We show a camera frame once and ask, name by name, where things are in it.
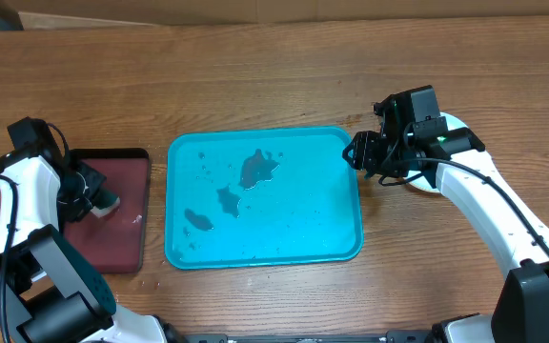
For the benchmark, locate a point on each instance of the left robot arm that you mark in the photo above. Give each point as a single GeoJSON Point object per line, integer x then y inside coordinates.
{"type": "Point", "coordinates": [48, 291]}

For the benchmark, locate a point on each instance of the green and yellow sponge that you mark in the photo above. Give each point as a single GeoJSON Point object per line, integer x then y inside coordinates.
{"type": "Point", "coordinates": [104, 203]}

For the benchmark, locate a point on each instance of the black tray with maroon liner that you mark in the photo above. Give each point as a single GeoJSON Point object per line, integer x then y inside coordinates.
{"type": "Point", "coordinates": [114, 243]}

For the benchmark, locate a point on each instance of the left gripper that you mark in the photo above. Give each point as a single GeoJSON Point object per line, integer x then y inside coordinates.
{"type": "Point", "coordinates": [71, 211]}

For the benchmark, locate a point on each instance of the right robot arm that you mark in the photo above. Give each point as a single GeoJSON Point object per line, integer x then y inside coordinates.
{"type": "Point", "coordinates": [458, 166]}

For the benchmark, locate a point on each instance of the teal plastic tray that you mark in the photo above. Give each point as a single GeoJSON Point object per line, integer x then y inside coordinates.
{"type": "Point", "coordinates": [261, 198]}

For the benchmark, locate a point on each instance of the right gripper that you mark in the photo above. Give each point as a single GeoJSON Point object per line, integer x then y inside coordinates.
{"type": "Point", "coordinates": [369, 146]}

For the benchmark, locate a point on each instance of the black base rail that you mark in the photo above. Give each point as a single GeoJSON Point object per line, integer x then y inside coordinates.
{"type": "Point", "coordinates": [392, 336]}

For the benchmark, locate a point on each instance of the light blue plate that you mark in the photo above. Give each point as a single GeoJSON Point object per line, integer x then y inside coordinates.
{"type": "Point", "coordinates": [421, 183]}

